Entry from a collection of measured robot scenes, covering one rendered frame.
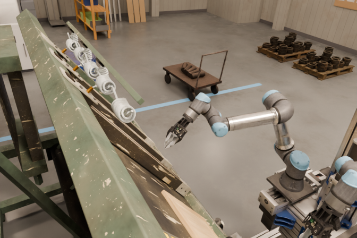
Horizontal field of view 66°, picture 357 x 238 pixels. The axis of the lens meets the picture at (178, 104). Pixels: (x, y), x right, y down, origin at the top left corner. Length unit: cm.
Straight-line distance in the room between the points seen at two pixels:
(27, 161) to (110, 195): 160
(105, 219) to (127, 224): 6
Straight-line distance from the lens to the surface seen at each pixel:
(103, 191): 64
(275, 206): 190
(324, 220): 120
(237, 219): 304
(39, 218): 317
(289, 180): 192
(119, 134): 137
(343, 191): 117
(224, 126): 141
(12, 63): 174
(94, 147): 73
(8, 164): 142
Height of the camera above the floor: 235
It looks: 30 degrees down
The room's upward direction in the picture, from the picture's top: 3 degrees clockwise
